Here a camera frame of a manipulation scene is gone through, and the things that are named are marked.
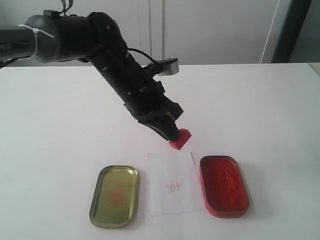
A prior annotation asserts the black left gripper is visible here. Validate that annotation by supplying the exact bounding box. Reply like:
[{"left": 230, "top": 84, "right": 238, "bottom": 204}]
[{"left": 89, "top": 50, "right": 183, "bottom": 142}]

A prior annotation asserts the red rubber stamp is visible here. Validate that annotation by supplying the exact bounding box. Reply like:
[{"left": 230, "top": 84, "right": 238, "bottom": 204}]
[{"left": 169, "top": 128, "right": 192, "bottom": 151}]

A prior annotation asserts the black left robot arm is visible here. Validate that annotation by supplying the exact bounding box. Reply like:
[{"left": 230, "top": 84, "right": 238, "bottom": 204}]
[{"left": 0, "top": 10, "right": 183, "bottom": 142}]

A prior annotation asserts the red ink pad tin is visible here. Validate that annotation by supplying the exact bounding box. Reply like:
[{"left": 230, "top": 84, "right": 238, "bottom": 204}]
[{"left": 199, "top": 155, "right": 250, "bottom": 218}]

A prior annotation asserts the white paper sheet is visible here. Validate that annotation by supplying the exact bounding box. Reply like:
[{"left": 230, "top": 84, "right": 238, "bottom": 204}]
[{"left": 147, "top": 151, "right": 205, "bottom": 217}]

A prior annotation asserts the gold metal tin lid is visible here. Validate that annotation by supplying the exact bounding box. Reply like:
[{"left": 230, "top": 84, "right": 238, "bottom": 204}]
[{"left": 89, "top": 165, "right": 139, "bottom": 228}]

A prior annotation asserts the white zip tie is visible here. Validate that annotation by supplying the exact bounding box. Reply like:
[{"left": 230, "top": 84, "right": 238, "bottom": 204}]
[{"left": 18, "top": 24, "right": 55, "bottom": 59}]

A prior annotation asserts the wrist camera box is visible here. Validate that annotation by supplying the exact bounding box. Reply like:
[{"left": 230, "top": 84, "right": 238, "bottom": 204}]
[{"left": 143, "top": 58, "right": 180, "bottom": 77}]

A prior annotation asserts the black cable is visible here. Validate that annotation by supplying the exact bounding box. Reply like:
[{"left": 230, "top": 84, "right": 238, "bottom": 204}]
[{"left": 126, "top": 47, "right": 161, "bottom": 66}]

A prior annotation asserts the dark vertical post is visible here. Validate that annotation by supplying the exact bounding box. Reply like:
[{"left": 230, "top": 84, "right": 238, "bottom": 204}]
[{"left": 271, "top": 0, "right": 320, "bottom": 64}]

